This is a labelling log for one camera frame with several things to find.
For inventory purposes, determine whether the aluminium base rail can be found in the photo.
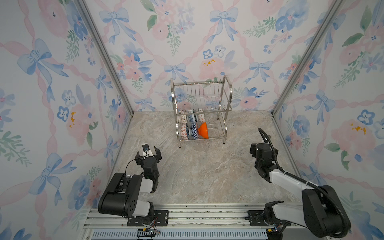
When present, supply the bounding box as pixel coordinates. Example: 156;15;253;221
79;204;316;240

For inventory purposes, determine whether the steel wire dish rack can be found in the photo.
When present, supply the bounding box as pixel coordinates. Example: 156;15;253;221
170;75;234;148

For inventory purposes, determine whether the aluminium corner post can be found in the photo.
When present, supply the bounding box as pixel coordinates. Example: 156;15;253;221
271;0;345;117
74;0;134;117

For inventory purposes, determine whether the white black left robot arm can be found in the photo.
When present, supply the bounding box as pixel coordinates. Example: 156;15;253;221
98;144;162;218

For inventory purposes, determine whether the green pattern bowl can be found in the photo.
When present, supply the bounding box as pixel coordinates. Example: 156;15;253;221
198;113;206;124

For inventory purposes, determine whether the aluminium corner post left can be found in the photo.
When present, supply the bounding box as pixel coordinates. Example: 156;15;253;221
74;0;134;117

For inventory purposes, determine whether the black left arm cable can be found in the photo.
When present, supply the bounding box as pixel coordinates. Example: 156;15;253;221
124;157;145;178

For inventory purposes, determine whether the maroon white pattern bowl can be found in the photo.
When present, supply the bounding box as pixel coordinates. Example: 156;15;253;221
180;111;188;125

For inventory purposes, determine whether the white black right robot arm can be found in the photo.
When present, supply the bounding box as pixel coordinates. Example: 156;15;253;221
248;143;351;238

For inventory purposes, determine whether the blue geometric pattern bowl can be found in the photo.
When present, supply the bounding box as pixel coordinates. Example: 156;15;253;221
187;123;199;140

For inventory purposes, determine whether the blue floral bowl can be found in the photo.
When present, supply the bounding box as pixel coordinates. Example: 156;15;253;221
187;110;198;124

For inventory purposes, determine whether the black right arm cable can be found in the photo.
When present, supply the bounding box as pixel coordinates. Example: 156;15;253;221
257;127;352;239

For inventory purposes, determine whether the red geometric pattern bowl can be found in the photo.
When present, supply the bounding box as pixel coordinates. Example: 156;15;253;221
180;124;189;141

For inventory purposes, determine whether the orange plastic bowl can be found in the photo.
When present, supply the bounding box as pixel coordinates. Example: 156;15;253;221
198;123;209;139

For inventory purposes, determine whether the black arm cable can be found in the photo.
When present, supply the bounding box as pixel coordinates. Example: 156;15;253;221
124;157;145;178
257;127;352;239

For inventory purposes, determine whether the aluminium corner post right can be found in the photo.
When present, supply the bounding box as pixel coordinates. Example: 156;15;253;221
271;0;345;117

